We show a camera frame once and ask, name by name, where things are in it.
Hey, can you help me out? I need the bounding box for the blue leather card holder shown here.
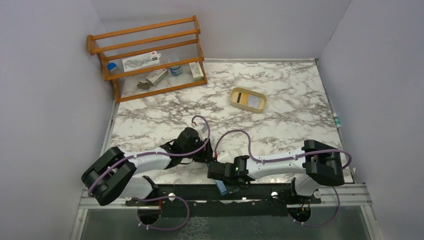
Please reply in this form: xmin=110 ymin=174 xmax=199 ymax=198
xmin=213 ymin=179 xmax=239 ymax=196

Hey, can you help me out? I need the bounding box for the white card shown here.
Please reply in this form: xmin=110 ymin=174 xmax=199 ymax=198
xmin=252 ymin=102 xmax=262 ymax=109

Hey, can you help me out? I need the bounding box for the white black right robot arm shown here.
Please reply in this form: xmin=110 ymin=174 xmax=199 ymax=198
xmin=207 ymin=140 xmax=345 ymax=197

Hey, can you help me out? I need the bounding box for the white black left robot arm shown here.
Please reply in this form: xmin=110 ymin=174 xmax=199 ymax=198
xmin=81 ymin=124 xmax=214 ymax=206

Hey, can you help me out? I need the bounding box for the yellow grey card in tray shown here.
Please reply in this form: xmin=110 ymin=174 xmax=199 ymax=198
xmin=236 ymin=92 xmax=250 ymax=106

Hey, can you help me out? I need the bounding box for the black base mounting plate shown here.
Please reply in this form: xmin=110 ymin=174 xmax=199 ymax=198
xmin=109 ymin=183 xmax=322 ymax=220

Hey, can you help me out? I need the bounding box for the green white small box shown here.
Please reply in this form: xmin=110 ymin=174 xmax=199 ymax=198
xmin=189 ymin=61 xmax=204 ymax=81

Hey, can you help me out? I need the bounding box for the beige oval tray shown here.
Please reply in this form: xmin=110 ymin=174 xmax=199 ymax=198
xmin=229 ymin=87 xmax=268 ymax=113

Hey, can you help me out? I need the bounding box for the blue white small jar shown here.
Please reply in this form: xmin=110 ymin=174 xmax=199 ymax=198
xmin=169 ymin=65 xmax=182 ymax=76

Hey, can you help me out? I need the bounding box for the wooden tiered shelf rack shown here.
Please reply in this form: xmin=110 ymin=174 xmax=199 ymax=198
xmin=86 ymin=15 xmax=208 ymax=103

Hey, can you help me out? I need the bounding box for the white blister pack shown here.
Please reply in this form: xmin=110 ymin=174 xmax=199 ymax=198
xmin=122 ymin=51 xmax=161 ymax=73

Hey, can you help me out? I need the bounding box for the blue white eraser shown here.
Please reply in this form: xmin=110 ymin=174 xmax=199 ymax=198
xmin=106 ymin=62 xmax=121 ymax=74

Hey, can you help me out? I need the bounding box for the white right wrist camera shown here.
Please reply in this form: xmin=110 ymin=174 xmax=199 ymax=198
xmin=216 ymin=152 xmax=233 ymax=163

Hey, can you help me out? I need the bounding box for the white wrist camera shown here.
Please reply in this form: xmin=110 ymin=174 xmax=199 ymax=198
xmin=216 ymin=152 xmax=233 ymax=163
xmin=192 ymin=123 xmax=209 ymax=141

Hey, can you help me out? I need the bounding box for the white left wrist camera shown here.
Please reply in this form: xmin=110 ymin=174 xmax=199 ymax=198
xmin=192 ymin=123 xmax=209 ymax=141

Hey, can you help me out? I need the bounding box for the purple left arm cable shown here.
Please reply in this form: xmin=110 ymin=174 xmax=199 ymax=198
xmin=87 ymin=115 xmax=212 ymax=232

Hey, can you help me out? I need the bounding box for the aluminium frame rail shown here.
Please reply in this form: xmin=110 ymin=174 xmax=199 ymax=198
xmin=78 ymin=186 xmax=128 ymax=210

